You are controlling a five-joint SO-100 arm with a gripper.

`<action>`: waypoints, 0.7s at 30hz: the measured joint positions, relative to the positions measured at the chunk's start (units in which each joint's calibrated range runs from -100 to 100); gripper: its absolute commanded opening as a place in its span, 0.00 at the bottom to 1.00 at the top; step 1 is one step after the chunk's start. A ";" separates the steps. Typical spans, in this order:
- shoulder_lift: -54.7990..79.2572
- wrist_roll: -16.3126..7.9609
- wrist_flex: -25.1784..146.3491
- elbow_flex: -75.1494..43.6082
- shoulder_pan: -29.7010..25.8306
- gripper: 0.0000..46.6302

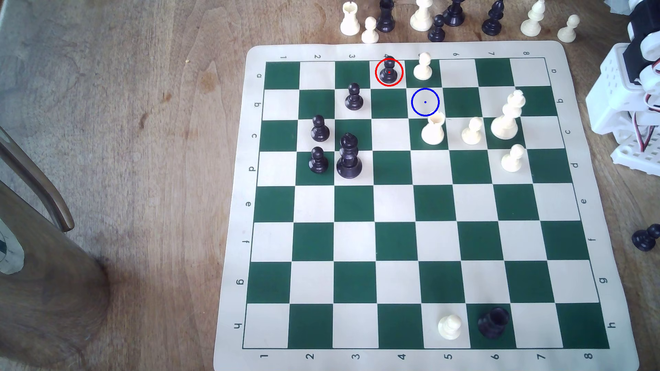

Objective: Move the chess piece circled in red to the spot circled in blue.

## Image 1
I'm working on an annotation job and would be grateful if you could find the black chess pawn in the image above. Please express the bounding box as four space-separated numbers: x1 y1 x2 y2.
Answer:
345 83 364 111
308 147 329 174
631 224 660 252
310 115 331 143
428 14 447 43
379 56 400 84

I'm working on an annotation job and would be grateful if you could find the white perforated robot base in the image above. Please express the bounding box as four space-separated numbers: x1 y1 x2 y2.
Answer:
610 126 660 177

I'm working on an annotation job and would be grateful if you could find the black chess king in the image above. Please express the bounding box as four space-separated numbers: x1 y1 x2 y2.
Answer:
336 132 363 179

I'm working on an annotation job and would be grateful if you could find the green and white chess mat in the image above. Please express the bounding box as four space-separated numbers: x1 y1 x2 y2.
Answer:
213 40 640 371

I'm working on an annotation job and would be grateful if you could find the white chess rook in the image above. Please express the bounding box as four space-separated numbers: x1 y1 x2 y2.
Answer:
340 1 361 37
421 112 446 146

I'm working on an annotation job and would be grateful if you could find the white chess pawn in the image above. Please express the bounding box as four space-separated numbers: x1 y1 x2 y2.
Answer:
461 117 484 145
414 52 433 81
501 144 526 173
557 14 581 43
438 315 463 341
361 16 380 44

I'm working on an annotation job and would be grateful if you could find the tall black chess piece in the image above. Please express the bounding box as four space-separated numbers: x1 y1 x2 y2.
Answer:
443 0 466 27
376 0 397 33

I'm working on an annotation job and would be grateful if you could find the tall white chess queen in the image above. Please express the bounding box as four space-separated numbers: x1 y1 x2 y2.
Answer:
490 90 527 140

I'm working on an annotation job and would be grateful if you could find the tall white chess piece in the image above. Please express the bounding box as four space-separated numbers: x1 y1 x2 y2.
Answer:
410 0 434 32

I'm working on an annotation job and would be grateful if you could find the black chess rook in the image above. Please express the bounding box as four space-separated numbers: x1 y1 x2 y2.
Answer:
477 307 510 340

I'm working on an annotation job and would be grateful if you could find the black chess bishop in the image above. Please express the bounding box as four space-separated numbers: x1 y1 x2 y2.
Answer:
482 0 505 37

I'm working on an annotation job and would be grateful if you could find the white chess bishop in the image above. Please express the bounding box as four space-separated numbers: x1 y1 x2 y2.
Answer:
520 0 546 38

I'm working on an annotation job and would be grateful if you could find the round white disc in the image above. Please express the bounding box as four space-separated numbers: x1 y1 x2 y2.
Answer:
0 218 25 275

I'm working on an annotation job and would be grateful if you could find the curved wooden chair rail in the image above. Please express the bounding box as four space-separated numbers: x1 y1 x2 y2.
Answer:
0 126 75 233

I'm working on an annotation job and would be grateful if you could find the red black white servo cable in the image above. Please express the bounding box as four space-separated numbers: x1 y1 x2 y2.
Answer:
633 109 660 153

